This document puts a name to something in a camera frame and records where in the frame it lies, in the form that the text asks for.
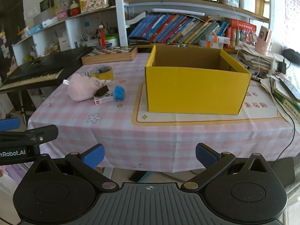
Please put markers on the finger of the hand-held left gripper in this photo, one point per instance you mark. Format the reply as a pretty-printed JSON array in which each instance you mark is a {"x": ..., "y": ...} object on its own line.
[
  {"x": 35, "y": 134},
  {"x": 9, "y": 124}
]

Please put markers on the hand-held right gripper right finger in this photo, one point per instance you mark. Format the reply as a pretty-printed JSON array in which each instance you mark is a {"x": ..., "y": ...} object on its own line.
[{"x": 205, "y": 155}]

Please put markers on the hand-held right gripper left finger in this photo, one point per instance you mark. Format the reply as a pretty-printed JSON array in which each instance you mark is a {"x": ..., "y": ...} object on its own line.
[{"x": 93, "y": 156}]

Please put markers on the small white red box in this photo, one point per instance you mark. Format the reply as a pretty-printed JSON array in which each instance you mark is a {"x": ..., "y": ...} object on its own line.
[{"x": 103, "y": 100}]

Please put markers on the black binder clip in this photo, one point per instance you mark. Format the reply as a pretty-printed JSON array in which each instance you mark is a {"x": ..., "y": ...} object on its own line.
[{"x": 102, "y": 91}]

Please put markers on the pink plush toy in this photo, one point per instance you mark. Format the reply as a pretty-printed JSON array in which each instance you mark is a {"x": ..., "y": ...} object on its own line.
[{"x": 82, "y": 88}]

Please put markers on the yellow cardboard box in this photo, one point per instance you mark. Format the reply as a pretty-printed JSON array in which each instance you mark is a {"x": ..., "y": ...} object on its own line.
[{"x": 187, "y": 91}]

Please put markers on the blue toy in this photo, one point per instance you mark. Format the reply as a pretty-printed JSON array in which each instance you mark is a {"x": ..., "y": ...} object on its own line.
[{"x": 118, "y": 93}]

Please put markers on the yellow tape roll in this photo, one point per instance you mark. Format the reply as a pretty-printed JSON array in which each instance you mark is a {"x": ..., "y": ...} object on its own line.
[{"x": 105, "y": 75}]

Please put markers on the black keyboard stand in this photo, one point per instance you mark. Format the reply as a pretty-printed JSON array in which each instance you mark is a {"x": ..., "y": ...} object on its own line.
[{"x": 24, "y": 103}]

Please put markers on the beige orange-bordered desk mat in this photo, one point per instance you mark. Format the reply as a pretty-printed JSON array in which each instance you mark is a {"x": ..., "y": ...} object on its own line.
[{"x": 187, "y": 119}]

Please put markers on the black bristle broom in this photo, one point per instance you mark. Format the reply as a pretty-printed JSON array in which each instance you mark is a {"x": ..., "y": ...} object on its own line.
[{"x": 138, "y": 177}]

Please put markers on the black electronic keyboard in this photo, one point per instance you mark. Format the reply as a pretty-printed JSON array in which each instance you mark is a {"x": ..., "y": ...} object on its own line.
[{"x": 46, "y": 65}]

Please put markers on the dark grey chair seat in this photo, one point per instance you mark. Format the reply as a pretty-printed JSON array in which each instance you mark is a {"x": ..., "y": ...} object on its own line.
[{"x": 281, "y": 173}]

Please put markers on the white box with red mark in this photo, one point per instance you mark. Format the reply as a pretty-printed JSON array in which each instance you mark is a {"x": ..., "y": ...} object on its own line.
[{"x": 64, "y": 44}]

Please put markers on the blue tissue box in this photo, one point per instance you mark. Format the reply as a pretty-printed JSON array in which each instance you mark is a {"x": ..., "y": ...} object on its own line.
[{"x": 34, "y": 29}]

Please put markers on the thick green book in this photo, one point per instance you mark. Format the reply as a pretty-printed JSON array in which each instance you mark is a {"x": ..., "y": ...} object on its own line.
[{"x": 290, "y": 107}]

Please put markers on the wooden chessboard box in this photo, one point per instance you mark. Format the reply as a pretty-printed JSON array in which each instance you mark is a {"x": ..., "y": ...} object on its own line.
[{"x": 110, "y": 56}]

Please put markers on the stack of papers and magazines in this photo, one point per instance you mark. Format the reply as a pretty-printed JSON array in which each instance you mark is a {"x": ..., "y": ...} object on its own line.
[{"x": 253, "y": 61}]

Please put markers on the white cup with brushes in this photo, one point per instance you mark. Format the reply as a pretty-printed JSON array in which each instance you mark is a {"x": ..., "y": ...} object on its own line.
[{"x": 90, "y": 42}]

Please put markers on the dark smartphone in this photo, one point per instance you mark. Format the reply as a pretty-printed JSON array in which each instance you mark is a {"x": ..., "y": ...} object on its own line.
[{"x": 289, "y": 88}]

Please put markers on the white flat box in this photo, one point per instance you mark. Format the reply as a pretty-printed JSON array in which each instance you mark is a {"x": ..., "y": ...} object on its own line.
[{"x": 49, "y": 21}]

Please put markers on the orange white small box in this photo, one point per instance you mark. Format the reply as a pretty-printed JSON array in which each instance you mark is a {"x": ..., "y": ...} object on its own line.
[
  {"x": 216, "y": 39},
  {"x": 211, "y": 44}
]

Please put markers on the white low side shelf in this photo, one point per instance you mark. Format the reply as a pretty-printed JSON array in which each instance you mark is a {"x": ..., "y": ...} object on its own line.
[{"x": 72, "y": 28}]

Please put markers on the green-lidded white jar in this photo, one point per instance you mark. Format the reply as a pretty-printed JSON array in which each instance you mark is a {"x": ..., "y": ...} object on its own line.
[{"x": 112, "y": 42}]

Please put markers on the black power adapter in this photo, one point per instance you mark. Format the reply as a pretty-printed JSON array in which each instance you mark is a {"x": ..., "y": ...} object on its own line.
[{"x": 282, "y": 67}]

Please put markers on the red glue bottle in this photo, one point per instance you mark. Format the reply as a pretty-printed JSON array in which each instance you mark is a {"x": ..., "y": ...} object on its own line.
[{"x": 102, "y": 37}]

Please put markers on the small pink box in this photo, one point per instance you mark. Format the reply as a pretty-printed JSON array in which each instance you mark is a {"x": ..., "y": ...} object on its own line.
[{"x": 62, "y": 14}]

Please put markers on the red round jar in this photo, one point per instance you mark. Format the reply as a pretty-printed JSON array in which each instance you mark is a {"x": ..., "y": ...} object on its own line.
[{"x": 75, "y": 10}]

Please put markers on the pink cylindrical gadget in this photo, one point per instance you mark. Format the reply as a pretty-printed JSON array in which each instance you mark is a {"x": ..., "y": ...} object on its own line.
[{"x": 263, "y": 39}]

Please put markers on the long row of leaning books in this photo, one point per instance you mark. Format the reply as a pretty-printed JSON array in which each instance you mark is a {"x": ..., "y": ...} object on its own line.
[{"x": 168, "y": 28}]

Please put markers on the black bag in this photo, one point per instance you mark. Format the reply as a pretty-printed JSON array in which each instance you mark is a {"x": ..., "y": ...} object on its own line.
[{"x": 293, "y": 55}]

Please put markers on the red boxed book set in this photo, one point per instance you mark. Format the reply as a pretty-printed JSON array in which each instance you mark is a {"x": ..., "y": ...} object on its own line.
[{"x": 243, "y": 25}]

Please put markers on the white wooden bookshelf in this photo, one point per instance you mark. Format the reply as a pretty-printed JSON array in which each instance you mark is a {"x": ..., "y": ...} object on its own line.
[{"x": 120, "y": 16}]

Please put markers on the white square pen holder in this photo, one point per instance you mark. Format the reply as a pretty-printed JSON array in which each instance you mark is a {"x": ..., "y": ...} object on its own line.
[{"x": 247, "y": 4}]

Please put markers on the row of tan books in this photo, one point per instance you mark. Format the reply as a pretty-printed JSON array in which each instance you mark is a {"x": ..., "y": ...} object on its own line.
[{"x": 260, "y": 0}]

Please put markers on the small dark picture frame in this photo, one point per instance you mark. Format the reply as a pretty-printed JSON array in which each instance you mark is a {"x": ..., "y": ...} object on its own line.
[{"x": 46, "y": 4}]

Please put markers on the pink wall poster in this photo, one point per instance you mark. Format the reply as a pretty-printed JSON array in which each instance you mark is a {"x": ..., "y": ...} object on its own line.
[{"x": 293, "y": 16}]

